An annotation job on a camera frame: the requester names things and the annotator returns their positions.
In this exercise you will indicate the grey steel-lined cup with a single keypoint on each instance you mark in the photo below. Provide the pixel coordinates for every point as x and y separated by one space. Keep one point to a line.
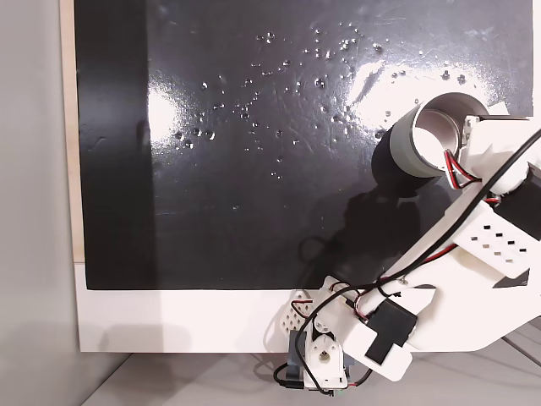
401 144

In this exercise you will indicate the black glossy table mat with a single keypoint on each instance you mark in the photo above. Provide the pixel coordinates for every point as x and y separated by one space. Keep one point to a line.
211 211

